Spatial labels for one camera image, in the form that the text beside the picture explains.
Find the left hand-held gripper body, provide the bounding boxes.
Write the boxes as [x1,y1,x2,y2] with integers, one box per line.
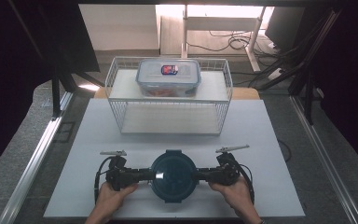
[99,149,142,191]

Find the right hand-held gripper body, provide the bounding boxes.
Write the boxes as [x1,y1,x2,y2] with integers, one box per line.
[209,144,251,187]

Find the white wire shelf rack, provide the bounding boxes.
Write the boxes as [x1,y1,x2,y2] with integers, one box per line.
[104,56,234,137]

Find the rectangular clear food container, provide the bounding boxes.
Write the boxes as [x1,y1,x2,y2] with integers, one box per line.
[135,58,202,98]

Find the person's left hand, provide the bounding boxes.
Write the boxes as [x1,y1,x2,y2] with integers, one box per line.
[94,181,140,220]

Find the person's right hand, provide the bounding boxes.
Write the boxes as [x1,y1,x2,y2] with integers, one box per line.
[208,176,256,219]

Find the black metal stand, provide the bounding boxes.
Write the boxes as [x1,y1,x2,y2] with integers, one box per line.
[248,7,347,126]
[49,66,106,121]

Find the white power strip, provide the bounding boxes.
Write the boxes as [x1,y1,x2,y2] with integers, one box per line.
[267,67,285,81]

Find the black curtain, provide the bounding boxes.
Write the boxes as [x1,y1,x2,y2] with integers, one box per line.
[310,0,358,179]
[0,0,101,182]

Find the white cabinet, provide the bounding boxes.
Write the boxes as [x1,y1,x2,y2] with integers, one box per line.
[78,4,161,51]

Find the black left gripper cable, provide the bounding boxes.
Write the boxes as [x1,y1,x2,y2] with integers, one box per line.
[93,155,115,203]

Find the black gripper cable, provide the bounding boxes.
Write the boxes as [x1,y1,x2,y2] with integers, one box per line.
[93,155,115,203]
[233,157,256,205]

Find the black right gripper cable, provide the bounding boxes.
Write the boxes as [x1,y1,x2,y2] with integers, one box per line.
[233,157,256,205]

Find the thin black cable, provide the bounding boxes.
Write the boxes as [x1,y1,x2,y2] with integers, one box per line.
[277,138,293,163]

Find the aluminium rail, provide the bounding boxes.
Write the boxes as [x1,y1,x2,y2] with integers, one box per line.
[289,95,358,224]
[0,91,76,224]

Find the black floor cables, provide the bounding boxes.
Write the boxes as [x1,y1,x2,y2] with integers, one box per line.
[187,30,282,60]

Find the white desk frame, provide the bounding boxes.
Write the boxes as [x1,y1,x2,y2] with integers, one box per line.
[180,4,267,73]

